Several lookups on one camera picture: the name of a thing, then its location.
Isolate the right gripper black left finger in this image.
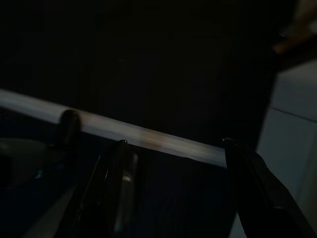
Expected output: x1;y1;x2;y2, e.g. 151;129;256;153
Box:
56;139;140;238

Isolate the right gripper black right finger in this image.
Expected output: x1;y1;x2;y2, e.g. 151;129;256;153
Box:
222;137;317;238

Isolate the grey cabinet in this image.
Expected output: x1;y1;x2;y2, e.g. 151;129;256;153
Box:
0;0;278;159

